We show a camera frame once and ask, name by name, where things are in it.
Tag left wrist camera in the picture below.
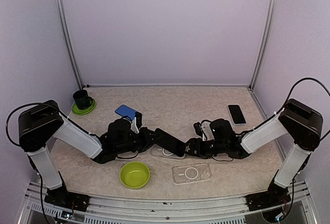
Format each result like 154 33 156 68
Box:
130 111 142 134

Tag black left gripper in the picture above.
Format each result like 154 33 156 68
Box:
114 126 163 154

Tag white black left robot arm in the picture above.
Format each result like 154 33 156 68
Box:
18 100 159 208

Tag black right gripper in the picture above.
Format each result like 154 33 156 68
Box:
179 137 228 159

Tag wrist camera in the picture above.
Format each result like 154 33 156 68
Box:
193 122 208 141
130 111 142 134

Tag blue smartphone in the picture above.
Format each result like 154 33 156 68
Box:
115 105 137 120

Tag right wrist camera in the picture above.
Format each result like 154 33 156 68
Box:
193 122 208 141

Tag green bowl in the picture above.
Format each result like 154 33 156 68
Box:
120 161 151 189

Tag aluminium frame post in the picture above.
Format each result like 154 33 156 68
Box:
55 0 84 90
249 0 277 91

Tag right aluminium frame post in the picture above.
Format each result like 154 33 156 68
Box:
249 0 277 91

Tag front aluminium rail base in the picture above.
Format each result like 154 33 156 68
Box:
16 179 319 224

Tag green saucer plate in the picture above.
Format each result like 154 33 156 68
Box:
71 98 97 116

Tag dark green mug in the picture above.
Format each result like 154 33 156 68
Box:
73 90 92 110

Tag left aluminium frame post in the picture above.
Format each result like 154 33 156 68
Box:
55 0 84 90

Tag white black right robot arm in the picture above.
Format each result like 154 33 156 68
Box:
186 99 323 210

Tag clear phone case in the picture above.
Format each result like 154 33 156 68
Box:
150 144 185 160
172 163 212 184

